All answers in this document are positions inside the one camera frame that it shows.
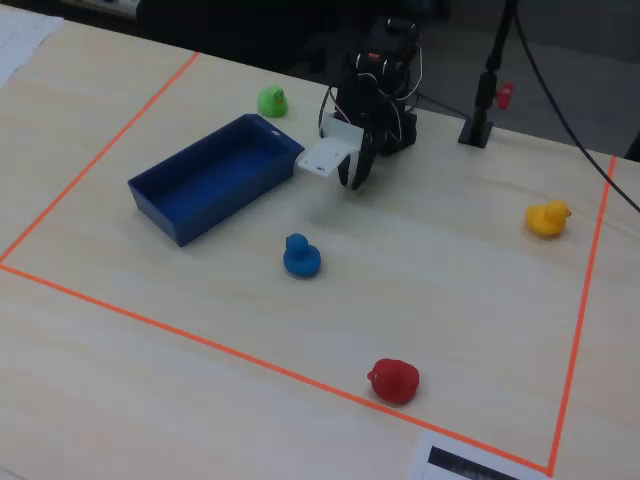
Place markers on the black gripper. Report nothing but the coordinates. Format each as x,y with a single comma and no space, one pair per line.
363,150

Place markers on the orange tape strip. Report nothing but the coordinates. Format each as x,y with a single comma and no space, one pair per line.
585,300
200,340
100,156

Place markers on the blue plastic box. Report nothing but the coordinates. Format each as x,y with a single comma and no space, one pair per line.
215,175

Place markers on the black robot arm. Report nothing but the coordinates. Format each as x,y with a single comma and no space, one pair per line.
395,40

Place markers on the blue rubber duck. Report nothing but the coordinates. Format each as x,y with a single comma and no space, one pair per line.
301,257

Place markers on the green rubber duck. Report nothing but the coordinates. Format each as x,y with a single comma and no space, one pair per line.
272,102

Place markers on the paper with black print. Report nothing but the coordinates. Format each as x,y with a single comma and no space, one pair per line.
465,462

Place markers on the white paper sheet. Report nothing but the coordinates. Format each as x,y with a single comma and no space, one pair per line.
20,45

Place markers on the yellow rubber duck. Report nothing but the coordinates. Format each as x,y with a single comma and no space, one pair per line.
547,220

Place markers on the red clamp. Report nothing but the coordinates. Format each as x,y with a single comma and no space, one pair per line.
505,95

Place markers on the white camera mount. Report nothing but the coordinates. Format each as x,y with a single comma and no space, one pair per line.
330,150

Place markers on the red rubber duck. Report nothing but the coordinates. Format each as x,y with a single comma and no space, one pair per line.
395,381

